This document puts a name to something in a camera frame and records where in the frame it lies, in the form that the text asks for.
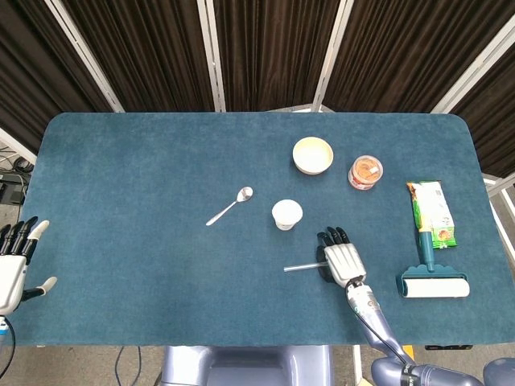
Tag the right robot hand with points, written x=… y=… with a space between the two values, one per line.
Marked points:
x=342 y=261

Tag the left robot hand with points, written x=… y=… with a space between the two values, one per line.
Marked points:
x=11 y=275

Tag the transparent plastic straw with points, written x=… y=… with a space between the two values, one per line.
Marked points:
x=302 y=267

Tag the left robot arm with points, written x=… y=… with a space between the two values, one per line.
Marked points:
x=3 y=327

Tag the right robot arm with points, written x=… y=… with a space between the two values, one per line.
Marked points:
x=382 y=333

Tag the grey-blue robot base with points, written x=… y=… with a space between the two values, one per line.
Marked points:
x=247 y=366

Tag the white yogurt cup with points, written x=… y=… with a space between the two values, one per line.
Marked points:
x=286 y=214

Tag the clear orange snack jar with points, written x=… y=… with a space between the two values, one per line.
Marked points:
x=365 y=172

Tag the teal lint roller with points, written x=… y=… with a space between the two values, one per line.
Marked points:
x=432 y=281

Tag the green snack packet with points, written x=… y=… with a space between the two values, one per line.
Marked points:
x=432 y=211

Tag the cream white bowl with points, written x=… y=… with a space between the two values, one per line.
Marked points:
x=312 y=155

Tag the metal spoon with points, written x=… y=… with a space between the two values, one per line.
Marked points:
x=231 y=206

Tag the blue table mat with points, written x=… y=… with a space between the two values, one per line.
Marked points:
x=201 y=261

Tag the dark brown curtain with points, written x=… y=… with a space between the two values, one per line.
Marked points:
x=265 y=52

